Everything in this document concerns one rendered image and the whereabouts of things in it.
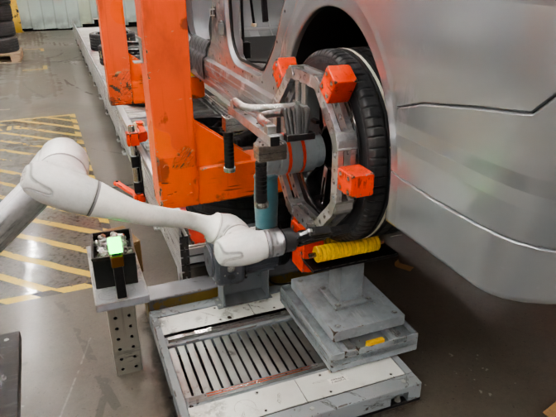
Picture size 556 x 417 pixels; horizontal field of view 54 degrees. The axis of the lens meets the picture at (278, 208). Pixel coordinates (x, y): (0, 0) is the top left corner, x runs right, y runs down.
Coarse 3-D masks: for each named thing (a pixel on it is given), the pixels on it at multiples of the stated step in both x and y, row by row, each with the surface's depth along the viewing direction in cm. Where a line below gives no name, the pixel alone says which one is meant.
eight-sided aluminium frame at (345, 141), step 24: (288, 72) 186; (312, 72) 179; (288, 96) 201; (336, 120) 162; (336, 144) 161; (336, 168) 164; (288, 192) 206; (336, 192) 166; (312, 216) 197; (336, 216) 179
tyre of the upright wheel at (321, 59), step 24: (336, 48) 183; (360, 48) 180; (360, 72) 165; (360, 96) 162; (360, 120) 163; (384, 120) 162; (360, 144) 165; (384, 144) 161; (384, 168) 162; (384, 192) 166; (360, 216) 172; (336, 240) 192
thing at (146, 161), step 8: (120, 112) 425; (120, 120) 426; (128, 120) 402; (120, 128) 436; (120, 136) 441; (144, 152) 333; (144, 160) 321; (144, 168) 325; (144, 176) 329; (144, 184) 333; (152, 184) 301; (152, 192) 305; (176, 208) 257; (176, 232) 247; (184, 232) 246; (176, 240) 250; (184, 240) 243
